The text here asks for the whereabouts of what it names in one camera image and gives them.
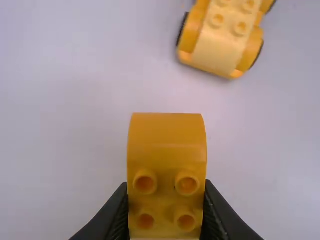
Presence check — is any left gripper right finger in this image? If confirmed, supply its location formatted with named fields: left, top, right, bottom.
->
left=199, top=179, right=266, bottom=240

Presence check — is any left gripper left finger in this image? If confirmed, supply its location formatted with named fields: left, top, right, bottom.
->
left=71, top=182, right=131, bottom=240

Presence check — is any yellow toy brick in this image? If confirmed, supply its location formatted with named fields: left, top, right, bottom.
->
left=125, top=112, right=209, bottom=240

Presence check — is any yellow toy car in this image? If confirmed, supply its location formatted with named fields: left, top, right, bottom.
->
left=174, top=0, right=278, bottom=81

